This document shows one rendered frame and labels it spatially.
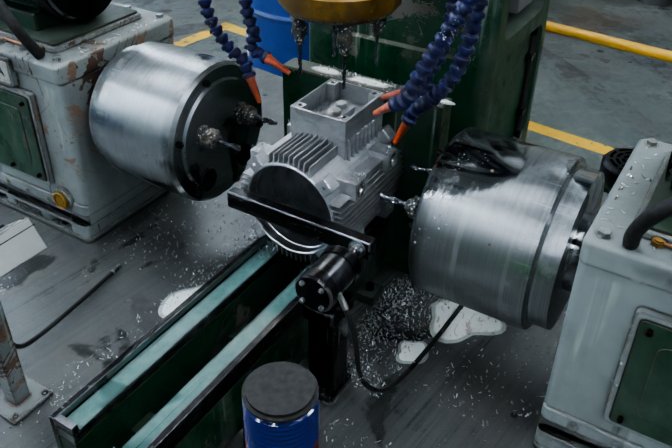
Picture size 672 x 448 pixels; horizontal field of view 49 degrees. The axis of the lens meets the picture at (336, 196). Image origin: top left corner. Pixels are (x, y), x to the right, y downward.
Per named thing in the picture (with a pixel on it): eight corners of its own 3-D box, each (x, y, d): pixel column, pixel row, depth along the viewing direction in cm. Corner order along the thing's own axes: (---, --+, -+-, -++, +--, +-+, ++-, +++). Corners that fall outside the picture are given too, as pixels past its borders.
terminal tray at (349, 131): (329, 116, 126) (329, 77, 122) (384, 132, 122) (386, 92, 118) (289, 146, 118) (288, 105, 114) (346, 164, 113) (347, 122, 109)
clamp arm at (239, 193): (378, 252, 107) (237, 199, 118) (378, 235, 105) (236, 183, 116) (366, 265, 105) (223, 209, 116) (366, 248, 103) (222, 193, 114)
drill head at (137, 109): (141, 121, 158) (124, 6, 144) (283, 169, 142) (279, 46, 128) (47, 173, 140) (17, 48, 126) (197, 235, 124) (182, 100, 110)
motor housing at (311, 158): (309, 184, 137) (308, 90, 126) (401, 216, 128) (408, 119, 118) (242, 240, 122) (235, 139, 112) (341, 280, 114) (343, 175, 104)
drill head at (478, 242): (424, 218, 129) (436, 86, 115) (670, 302, 111) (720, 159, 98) (351, 299, 111) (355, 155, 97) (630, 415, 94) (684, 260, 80)
